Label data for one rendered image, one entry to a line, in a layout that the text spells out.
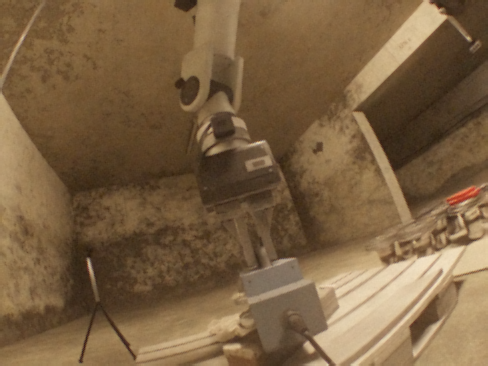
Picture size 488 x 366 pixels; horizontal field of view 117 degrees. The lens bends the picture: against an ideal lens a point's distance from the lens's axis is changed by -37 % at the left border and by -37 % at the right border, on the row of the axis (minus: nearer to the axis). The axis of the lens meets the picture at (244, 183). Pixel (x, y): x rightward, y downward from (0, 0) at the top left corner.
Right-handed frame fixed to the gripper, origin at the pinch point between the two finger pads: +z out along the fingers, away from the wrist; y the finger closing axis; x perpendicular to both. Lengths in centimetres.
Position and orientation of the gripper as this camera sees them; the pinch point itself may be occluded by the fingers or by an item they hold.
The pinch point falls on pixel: (258, 250)
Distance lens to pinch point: 66.4
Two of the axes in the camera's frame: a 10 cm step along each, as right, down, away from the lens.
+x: -0.3, 3.2, 9.5
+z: 3.0, 9.1, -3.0
